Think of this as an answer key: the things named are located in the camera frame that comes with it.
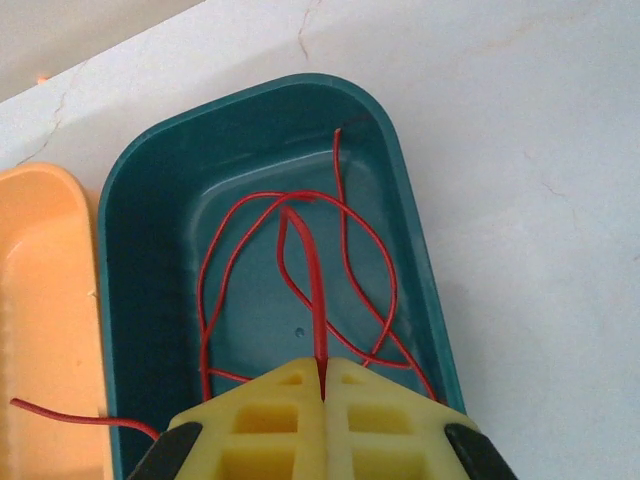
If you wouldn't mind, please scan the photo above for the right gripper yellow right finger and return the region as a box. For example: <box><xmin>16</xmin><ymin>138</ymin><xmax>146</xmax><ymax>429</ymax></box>
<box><xmin>324</xmin><ymin>355</ymin><xmax>519</xmax><ymax>480</ymax></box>

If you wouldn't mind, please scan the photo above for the orange plastic bin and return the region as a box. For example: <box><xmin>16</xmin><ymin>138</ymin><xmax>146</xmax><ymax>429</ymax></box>
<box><xmin>0</xmin><ymin>162</ymin><xmax>109</xmax><ymax>480</ymax></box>

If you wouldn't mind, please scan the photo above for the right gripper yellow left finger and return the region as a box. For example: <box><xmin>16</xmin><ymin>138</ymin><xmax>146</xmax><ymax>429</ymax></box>
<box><xmin>124</xmin><ymin>355</ymin><xmax>329</xmax><ymax>480</ymax></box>

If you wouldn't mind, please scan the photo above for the teal plastic bin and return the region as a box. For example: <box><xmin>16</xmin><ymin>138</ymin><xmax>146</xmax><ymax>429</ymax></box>
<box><xmin>97</xmin><ymin>72</ymin><xmax>471</xmax><ymax>480</ymax></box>

